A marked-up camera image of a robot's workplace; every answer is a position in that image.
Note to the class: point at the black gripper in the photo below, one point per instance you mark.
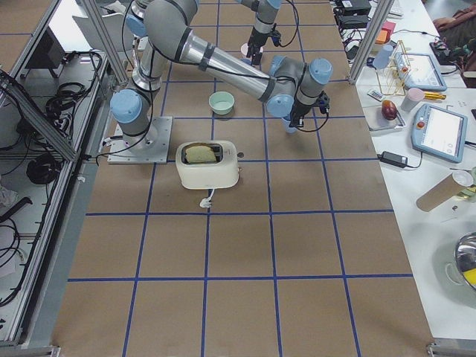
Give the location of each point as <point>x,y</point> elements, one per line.
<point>256,39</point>
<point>300,110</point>

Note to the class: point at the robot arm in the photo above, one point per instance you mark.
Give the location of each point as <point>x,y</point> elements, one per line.
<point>265,14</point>
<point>289,90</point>

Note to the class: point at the green bowl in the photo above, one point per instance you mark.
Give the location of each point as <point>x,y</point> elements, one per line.
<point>221,102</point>

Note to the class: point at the black power adapter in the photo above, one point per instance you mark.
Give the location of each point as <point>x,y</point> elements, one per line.
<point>393,159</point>

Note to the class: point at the toast slice in toaster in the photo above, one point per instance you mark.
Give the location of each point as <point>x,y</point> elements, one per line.
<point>197,154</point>

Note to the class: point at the white toaster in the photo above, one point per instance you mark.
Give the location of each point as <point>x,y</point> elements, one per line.
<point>224,173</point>

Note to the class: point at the teach pendant tablet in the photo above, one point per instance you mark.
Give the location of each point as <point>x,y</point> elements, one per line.
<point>439,132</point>
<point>419,71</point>

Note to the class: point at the cardboard tube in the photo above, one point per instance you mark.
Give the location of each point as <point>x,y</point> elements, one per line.
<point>444,190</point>

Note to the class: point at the steel mixing bowl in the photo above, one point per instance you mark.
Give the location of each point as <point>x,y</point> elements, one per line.
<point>461,270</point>

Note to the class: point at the gold wire rack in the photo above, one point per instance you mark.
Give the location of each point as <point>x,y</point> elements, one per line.
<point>390,84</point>

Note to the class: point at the aluminium frame post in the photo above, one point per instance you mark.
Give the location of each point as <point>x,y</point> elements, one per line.
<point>379,17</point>

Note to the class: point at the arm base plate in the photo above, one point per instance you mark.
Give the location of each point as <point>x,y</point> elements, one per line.
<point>152,149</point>

